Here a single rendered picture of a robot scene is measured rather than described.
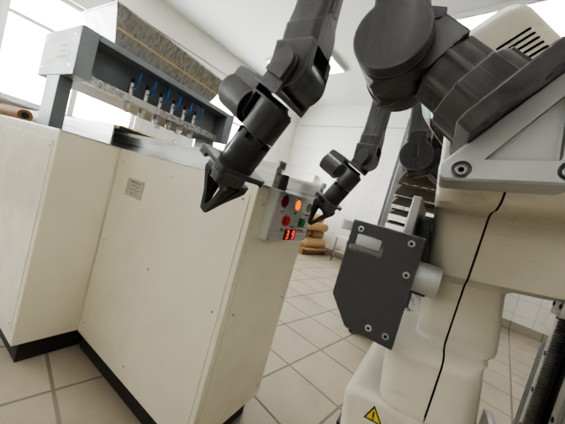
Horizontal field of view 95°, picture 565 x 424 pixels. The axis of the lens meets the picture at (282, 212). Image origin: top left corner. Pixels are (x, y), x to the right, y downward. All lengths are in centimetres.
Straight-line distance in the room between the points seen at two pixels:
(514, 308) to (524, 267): 412
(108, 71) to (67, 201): 51
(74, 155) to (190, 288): 63
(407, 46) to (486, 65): 7
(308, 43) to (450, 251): 34
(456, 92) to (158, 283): 86
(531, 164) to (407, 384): 31
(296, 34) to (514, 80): 25
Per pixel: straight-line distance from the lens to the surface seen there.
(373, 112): 81
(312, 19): 41
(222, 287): 72
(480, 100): 28
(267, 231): 69
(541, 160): 31
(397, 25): 34
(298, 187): 94
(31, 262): 122
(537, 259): 46
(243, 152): 39
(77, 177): 117
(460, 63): 32
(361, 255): 41
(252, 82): 44
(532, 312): 458
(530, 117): 31
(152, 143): 105
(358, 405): 49
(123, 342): 112
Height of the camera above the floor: 82
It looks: 3 degrees down
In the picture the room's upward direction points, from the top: 16 degrees clockwise
